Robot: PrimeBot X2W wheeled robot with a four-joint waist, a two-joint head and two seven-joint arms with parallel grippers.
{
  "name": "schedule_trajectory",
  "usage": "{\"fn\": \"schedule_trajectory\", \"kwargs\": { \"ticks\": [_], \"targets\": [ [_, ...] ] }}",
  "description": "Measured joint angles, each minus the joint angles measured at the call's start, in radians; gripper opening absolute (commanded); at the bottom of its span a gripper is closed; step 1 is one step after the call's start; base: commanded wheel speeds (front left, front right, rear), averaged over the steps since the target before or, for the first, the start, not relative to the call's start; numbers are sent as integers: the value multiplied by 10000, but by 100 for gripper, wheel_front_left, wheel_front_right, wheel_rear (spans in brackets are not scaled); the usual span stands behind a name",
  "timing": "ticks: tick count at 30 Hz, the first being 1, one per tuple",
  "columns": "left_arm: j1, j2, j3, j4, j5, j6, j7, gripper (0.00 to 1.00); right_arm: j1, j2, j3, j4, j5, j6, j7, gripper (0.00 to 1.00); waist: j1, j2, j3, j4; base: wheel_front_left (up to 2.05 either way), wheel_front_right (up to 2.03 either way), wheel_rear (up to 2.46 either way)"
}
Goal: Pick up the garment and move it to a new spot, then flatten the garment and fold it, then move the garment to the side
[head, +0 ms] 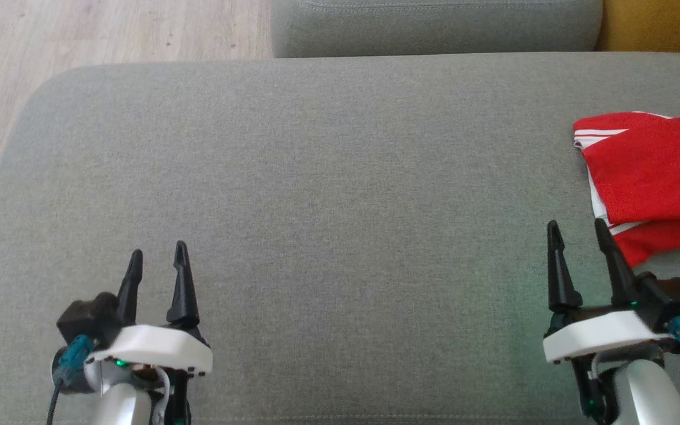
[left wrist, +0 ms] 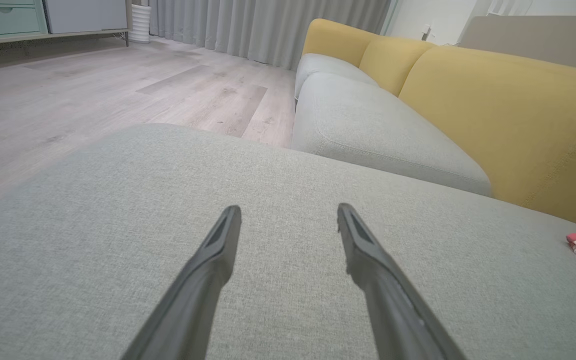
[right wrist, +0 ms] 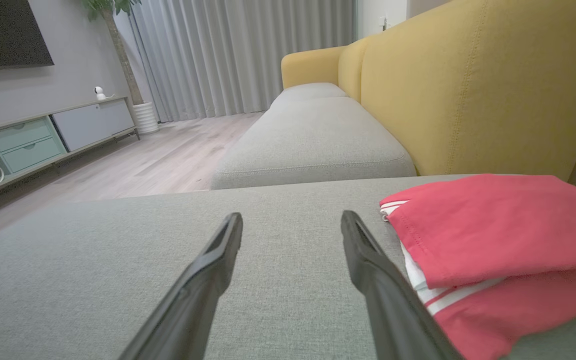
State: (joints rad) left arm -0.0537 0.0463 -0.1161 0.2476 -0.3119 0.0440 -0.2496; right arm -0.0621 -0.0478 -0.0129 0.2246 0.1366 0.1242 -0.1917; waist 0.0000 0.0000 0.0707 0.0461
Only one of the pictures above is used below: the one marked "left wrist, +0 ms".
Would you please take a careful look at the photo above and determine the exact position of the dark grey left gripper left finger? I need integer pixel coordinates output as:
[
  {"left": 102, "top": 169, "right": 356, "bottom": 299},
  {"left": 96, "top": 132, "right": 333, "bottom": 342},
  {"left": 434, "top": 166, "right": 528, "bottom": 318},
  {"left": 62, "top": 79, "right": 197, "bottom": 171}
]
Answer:
[{"left": 120, "top": 205, "right": 242, "bottom": 360}]

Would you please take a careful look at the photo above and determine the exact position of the yellow sofa end cushion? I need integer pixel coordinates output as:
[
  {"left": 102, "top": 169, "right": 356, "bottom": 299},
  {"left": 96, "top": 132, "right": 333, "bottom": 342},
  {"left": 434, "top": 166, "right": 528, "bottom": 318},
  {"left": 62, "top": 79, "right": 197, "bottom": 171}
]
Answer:
[{"left": 301, "top": 18, "right": 380, "bottom": 69}]

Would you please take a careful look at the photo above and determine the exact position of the wide yellow sofa back cushion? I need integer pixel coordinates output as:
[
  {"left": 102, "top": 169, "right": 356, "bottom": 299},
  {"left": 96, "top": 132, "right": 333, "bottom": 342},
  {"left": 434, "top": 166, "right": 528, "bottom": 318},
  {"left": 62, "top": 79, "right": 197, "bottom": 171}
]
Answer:
[{"left": 398, "top": 45, "right": 576, "bottom": 231}]

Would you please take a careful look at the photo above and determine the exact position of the grey pleated curtain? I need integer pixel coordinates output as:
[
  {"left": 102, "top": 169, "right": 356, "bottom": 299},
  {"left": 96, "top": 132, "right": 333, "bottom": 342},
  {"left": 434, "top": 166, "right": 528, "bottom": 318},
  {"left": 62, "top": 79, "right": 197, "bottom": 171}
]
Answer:
[{"left": 148, "top": 0, "right": 393, "bottom": 71}]

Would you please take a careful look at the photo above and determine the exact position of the narrow yellow sofa back cushion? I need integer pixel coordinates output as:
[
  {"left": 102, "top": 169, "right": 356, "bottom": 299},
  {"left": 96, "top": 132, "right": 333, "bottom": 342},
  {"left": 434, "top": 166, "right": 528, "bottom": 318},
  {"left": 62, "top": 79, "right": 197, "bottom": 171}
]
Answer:
[{"left": 358, "top": 35, "right": 437, "bottom": 97}]

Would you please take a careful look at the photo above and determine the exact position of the white ribbed floor vase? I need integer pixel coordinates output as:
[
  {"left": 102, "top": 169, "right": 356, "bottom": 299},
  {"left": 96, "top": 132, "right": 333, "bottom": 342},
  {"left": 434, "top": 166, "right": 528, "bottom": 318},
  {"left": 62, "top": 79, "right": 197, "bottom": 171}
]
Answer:
[{"left": 128, "top": 3, "right": 152, "bottom": 44}]

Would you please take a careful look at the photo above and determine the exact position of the grey cabinet door panel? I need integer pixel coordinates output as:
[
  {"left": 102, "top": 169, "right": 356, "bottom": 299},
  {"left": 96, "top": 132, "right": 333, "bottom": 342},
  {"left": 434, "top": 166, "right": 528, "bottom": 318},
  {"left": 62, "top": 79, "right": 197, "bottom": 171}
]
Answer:
[{"left": 43, "top": 0, "right": 129, "bottom": 35}]

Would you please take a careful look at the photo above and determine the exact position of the small grey sofa seat cushion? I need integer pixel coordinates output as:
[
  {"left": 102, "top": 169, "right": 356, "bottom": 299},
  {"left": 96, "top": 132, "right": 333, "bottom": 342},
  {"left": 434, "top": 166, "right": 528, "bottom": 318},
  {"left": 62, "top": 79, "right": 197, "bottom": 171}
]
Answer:
[{"left": 294, "top": 53, "right": 379, "bottom": 101}]

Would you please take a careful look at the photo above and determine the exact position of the long grey sofa seat cushion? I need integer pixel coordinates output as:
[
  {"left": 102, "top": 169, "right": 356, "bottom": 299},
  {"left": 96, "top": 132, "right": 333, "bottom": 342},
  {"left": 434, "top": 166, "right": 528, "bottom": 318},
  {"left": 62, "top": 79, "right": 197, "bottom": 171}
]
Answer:
[{"left": 290, "top": 72, "right": 493, "bottom": 197}]

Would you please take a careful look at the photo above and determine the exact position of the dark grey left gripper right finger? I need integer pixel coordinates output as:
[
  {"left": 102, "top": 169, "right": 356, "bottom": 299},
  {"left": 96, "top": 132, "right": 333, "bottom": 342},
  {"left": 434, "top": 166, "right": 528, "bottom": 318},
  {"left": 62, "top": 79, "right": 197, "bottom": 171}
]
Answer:
[{"left": 337, "top": 202, "right": 469, "bottom": 360}]

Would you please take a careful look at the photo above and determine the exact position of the low tv cabinet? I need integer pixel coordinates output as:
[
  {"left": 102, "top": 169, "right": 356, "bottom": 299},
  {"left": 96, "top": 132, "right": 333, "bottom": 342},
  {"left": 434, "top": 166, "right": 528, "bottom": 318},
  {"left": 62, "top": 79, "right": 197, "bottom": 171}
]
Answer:
[{"left": 0, "top": 0, "right": 132, "bottom": 48}]

